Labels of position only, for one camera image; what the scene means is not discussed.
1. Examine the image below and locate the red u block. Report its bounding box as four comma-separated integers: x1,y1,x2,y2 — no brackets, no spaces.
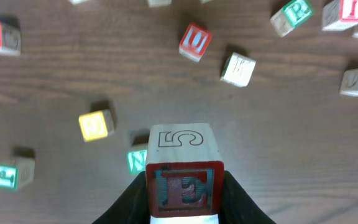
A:
179,23,213,62
200,0,212,4

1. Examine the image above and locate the yellow O wooden block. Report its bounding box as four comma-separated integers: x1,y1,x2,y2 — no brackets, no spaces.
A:
147,0,172,7

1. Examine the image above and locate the green N wooden block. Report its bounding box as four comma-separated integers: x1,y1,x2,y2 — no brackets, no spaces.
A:
126,143,148,175

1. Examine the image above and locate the green R wooden block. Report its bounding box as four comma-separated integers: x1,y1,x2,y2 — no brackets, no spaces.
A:
270,0,314,37

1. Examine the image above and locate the red U block lower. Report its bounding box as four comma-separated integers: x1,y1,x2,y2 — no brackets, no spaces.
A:
179,23,213,62

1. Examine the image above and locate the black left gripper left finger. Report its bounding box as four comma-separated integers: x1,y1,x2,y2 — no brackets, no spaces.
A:
92,171,150,224

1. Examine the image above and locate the red A wooden block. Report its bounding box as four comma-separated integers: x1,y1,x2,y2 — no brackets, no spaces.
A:
0,22,21,56

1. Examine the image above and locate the red X wooden block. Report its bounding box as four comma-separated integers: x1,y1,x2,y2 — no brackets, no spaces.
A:
68,0,87,5

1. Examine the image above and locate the green J wooden block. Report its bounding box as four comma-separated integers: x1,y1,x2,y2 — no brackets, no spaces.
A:
0,157,35,191

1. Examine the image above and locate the red U block upper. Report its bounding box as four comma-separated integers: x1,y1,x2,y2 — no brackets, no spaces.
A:
200,0,212,4

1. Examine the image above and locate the yellow G wooden block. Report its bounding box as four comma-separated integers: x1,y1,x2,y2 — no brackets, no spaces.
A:
78,110,115,142

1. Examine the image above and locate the plain wood top block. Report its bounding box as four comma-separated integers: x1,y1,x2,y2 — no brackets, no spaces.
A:
220,52,256,87

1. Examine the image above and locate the red E wooden block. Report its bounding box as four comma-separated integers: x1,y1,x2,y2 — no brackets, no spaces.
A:
145,123,224,218

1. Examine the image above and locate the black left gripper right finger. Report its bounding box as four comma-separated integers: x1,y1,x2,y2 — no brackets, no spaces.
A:
218,171,275,224

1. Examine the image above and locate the red I block lower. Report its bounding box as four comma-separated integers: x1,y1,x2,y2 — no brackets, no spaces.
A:
322,0,358,31

